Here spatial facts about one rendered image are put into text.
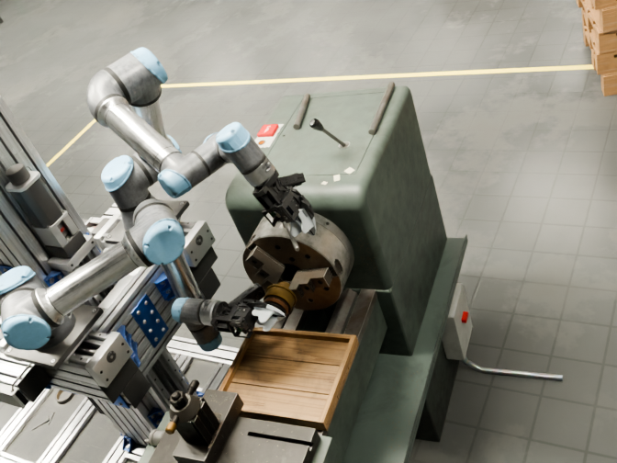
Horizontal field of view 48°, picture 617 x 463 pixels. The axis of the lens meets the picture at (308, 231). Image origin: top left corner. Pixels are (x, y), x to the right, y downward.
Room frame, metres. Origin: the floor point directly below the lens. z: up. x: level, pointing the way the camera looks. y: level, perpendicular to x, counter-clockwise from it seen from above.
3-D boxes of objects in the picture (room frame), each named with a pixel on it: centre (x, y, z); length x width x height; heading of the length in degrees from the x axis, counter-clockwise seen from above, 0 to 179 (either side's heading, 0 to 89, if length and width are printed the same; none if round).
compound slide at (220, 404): (1.20, 0.43, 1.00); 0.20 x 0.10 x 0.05; 146
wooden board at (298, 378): (1.38, 0.22, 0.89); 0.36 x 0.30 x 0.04; 56
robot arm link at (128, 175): (2.02, 0.49, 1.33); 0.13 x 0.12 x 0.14; 117
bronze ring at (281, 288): (1.48, 0.15, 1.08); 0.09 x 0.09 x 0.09; 56
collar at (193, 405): (1.18, 0.45, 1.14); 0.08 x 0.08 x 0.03
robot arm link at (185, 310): (1.57, 0.41, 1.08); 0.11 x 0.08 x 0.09; 55
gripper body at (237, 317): (1.47, 0.28, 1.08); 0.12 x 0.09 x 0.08; 55
